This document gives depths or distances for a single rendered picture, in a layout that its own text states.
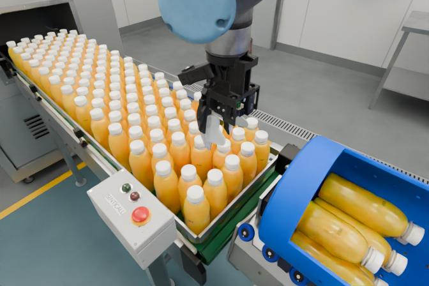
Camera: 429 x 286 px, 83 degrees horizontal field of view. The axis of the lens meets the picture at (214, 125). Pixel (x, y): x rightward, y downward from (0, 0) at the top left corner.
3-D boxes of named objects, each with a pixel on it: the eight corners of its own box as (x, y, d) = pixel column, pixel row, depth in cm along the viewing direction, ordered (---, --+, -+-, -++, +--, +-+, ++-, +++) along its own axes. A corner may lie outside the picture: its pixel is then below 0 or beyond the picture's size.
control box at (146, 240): (143, 271, 53) (133, 249, 46) (98, 214, 63) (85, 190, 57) (179, 237, 59) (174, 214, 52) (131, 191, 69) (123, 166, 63)
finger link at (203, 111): (199, 136, 47) (206, 93, 43) (193, 132, 47) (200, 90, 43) (215, 129, 50) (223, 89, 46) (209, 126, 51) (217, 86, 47)
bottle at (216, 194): (209, 230, 70) (208, 193, 59) (200, 210, 75) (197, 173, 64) (230, 220, 73) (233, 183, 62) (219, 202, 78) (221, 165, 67)
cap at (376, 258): (370, 250, 48) (380, 256, 47) (361, 268, 46) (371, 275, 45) (376, 246, 45) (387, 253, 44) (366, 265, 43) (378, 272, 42)
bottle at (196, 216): (193, 218, 73) (189, 180, 62) (214, 226, 71) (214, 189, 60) (182, 239, 68) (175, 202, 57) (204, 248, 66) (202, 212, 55)
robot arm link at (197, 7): (225, -108, 17) (251, -96, 25) (134, -2, 23) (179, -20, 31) (283, -5, 20) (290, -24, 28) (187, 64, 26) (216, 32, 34)
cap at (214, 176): (211, 187, 61) (211, 182, 60) (205, 175, 64) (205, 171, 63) (225, 181, 62) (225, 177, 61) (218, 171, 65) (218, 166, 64)
